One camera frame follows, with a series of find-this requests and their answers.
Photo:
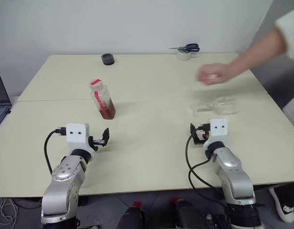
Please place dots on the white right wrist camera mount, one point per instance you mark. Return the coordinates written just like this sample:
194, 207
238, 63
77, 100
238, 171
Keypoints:
218, 130

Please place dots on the dark laptop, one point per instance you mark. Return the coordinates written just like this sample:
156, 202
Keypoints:
0, 95

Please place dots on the clear bottle with red tape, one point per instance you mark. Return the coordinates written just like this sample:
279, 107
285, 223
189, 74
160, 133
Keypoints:
102, 102

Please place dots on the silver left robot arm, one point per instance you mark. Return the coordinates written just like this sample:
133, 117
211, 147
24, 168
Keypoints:
63, 181

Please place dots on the person's bare hand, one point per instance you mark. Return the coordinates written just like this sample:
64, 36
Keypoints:
214, 74

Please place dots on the dark rounded shape red mark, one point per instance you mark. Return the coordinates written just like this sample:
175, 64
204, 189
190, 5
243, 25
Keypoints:
132, 217
187, 214

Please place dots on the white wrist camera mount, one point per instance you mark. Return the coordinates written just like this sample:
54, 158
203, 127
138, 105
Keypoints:
76, 133
218, 130

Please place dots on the clear plastic bottle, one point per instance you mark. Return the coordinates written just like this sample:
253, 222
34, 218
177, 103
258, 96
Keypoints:
223, 107

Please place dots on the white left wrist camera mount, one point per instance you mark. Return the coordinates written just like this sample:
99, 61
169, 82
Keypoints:
76, 133

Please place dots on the person's bare forearm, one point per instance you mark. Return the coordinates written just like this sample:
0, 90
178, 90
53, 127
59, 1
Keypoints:
256, 52

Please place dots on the white tape roll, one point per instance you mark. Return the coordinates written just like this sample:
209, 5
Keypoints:
183, 56

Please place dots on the dark grey round holder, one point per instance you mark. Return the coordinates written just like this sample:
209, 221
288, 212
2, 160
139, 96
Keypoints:
107, 59

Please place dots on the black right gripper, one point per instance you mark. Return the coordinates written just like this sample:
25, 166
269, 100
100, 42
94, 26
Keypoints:
199, 142

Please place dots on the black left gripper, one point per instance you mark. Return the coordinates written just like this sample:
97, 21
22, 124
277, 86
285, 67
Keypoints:
99, 143

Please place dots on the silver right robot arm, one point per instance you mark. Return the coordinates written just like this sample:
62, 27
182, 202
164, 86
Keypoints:
235, 176

